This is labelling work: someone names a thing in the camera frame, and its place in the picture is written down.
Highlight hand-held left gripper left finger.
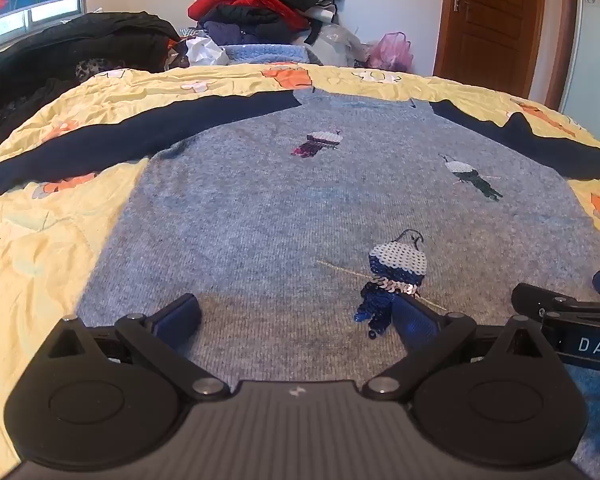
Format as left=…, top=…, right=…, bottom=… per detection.
left=46, top=293, right=231, bottom=402

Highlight window frame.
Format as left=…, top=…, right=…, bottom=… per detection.
left=0, top=0, right=90, bottom=57

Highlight grey sequined sweater navy sleeves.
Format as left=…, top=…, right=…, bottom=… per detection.
left=0, top=87, right=600, bottom=480

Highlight blue knitted cloth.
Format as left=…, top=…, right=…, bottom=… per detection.
left=219, top=43, right=325, bottom=67

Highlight navy garment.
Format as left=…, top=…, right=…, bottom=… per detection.
left=200, top=4, right=293, bottom=47

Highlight pink plastic bag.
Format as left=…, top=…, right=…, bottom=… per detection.
left=364, top=32, right=415, bottom=74

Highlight brown wooden door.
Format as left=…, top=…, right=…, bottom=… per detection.
left=433, top=0, right=580, bottom=112

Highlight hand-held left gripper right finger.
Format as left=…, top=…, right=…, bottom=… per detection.
left=362, top=293, right=556, bottom=402

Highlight grey translucent plastic bag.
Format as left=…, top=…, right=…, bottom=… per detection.
left=309, top=21, right=369, bottom=67

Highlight white crumpled plastic bag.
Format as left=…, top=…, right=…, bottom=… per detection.
left=186, top=36, right=231, bottom=67

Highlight black jacket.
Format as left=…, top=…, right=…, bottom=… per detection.
left=0, top=11, right=189, bottom=162

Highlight frosted glass panel flower print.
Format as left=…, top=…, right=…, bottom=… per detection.
left=558, top=0, right=600, bottom=142

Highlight yellow carrot print blanket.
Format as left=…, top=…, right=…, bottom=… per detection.
left=0, top=62, right=600, bottom=480

